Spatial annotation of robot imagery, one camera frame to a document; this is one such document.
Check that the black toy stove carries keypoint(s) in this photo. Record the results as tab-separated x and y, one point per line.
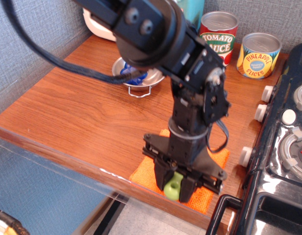
272	191

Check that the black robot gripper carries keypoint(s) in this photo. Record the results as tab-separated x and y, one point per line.
187	155

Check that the blue flower-shaped toy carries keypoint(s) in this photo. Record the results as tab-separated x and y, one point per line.
130	69

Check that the pineapple slices can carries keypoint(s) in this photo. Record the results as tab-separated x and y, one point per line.
258	55

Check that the grey spatula green handle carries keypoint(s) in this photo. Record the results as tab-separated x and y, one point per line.
173	187

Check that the white stove knob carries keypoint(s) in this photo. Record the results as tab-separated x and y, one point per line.
245	156
260	112
266	94

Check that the small steel bowl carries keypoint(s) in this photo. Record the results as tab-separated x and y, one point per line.
139	91

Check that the toy microwave teal and cream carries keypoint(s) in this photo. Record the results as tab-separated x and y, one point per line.
192	10

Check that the white stove knob middle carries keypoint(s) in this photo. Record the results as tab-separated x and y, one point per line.
260	112

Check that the orange woven cloth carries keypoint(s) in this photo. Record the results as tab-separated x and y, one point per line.
200	200

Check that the tomato sauce can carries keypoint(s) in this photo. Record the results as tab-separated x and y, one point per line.
218	29

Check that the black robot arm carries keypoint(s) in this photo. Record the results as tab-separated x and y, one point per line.
154	34

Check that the white stove knob upper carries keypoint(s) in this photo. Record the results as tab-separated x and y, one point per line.
266	94

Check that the white stove knob lower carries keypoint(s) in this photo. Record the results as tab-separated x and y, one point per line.
245	156

